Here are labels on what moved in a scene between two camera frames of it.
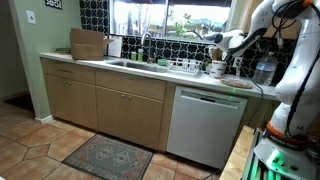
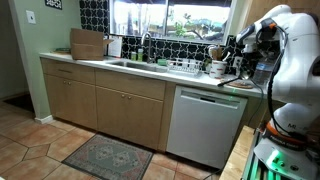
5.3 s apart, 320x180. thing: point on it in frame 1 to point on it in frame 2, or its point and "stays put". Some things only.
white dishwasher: (204, 124) stays put
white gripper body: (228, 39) to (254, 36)
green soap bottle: (140, 55) stays put
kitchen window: (169, 19) stays put
